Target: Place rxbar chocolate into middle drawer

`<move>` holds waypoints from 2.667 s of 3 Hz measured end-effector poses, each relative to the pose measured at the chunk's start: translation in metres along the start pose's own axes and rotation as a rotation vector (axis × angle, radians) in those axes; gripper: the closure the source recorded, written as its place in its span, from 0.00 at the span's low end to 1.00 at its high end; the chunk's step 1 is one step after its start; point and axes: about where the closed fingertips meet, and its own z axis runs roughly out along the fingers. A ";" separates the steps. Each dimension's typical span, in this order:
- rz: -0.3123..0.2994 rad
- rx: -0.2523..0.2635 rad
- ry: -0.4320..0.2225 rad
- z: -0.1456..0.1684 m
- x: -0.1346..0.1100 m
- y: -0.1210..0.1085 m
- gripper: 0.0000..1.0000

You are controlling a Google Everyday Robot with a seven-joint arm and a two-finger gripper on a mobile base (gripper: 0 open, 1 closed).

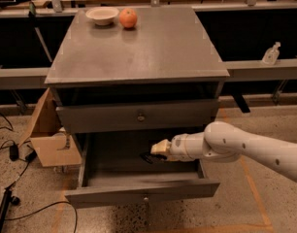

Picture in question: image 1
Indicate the black rxbar chocolate packet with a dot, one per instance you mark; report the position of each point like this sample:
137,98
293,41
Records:
152,158

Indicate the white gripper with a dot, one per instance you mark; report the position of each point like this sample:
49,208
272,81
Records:
178,147

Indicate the grey wooden drawer cabinet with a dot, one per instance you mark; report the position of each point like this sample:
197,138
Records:
168,56

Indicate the orange fruit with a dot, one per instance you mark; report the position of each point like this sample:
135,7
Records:
128,18

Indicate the clear sanitizer pump bottle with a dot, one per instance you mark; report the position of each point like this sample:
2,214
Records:
271,55

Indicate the grey closed upper drawer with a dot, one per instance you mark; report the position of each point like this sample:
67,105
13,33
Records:
137,116

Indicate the grey open middle drawer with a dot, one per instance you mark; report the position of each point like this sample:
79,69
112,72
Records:
115,173

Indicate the brown cardboard box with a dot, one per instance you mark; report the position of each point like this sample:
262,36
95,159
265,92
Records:
53,145

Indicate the black tripod leg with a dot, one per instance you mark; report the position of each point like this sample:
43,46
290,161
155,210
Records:
8,198

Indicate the grey metal rail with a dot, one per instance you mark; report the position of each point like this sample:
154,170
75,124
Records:
239,71

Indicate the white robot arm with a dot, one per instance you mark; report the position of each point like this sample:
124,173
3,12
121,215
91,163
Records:
223,142

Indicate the white ceramic bowl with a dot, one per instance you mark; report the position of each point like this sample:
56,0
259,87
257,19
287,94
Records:
102,16

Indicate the black power adapter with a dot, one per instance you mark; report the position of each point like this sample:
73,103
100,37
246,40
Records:
14,152

